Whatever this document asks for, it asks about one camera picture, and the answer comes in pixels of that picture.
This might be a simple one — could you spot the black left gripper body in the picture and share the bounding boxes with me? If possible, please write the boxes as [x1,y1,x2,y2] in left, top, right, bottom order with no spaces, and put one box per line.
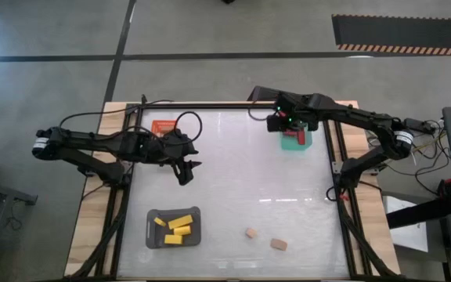
[153,131,195,165]

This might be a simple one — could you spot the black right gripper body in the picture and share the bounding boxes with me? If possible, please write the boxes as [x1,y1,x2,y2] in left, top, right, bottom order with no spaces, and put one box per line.
[276,93,323,132]

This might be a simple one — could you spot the long yellow rectangular block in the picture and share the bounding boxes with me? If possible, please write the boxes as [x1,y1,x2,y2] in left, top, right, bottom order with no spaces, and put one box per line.
[167,214,194,231]

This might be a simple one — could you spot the teal plastic bin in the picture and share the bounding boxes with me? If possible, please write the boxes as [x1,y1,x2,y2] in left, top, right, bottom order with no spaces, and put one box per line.
[280,123,313,151]

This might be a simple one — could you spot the orange plastic bin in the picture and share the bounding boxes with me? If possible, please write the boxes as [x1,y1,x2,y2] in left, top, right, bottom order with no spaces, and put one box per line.
[150,119,179,137]

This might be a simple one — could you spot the black flat box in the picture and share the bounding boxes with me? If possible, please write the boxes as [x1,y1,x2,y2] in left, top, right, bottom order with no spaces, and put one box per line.
[247,85,285,103]

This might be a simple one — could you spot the gray translucent plastic bin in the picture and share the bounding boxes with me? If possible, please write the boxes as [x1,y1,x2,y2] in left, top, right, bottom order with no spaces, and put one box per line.
[145,206,202,250]

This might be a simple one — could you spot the small rounded wooden block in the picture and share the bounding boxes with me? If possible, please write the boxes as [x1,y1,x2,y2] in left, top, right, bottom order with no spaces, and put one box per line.
[269,237,288,252]

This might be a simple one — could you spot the black hazard-striped floor mat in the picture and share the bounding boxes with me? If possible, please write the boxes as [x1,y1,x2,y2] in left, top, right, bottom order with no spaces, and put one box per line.
[330,13,451,56]

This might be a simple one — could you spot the black support beam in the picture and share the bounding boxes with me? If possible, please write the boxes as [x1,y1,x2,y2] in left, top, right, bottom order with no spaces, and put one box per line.
[385,195,451,230]

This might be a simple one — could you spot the white paper sheet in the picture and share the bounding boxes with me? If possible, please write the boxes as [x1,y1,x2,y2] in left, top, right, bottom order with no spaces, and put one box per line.
[381,194,430,254]

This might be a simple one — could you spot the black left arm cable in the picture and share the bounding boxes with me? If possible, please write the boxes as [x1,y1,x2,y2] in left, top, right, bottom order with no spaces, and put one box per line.
[58,99,204,146]

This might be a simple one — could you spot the black table frame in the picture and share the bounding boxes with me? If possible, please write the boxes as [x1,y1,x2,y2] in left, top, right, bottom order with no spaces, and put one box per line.
[67,100,399,281]

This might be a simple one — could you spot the black cable bundle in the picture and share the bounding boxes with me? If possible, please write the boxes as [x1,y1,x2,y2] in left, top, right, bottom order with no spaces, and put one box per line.
[381,117,451,197]

